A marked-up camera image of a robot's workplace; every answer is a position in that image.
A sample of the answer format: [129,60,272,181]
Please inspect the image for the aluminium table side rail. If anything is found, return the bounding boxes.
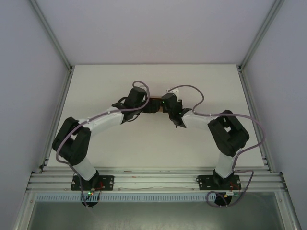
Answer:
[38,67,74,173]
[236,66,275,173]

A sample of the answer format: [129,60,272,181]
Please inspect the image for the lilac arm cable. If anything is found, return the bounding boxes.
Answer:
[55,80,151,209]
[170,84,267,208]

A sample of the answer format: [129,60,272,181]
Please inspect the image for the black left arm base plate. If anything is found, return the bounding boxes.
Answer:
[71,175,115,191]

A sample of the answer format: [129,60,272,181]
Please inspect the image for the brown cardboard paper box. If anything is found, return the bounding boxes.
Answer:
[148,96,166,114]

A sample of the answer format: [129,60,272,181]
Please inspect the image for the slotted grey cable duct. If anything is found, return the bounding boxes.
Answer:
[35,193,242,202]

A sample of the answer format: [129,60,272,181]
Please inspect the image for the aluminium frame post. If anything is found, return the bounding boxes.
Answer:
[29,0,74,72]
[238,0,286,70]

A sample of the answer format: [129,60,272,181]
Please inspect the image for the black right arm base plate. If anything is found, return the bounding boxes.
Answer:
[196,174,241,191]

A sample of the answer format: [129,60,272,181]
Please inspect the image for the lilac left arm cable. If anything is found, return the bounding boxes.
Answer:
[55,80,151,209]

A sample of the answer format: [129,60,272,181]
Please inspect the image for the aluminium mounting rail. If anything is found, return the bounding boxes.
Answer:
[25,166,288,193]

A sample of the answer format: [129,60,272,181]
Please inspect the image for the lilac right arm cable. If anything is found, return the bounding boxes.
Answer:
[170,84,267,208]

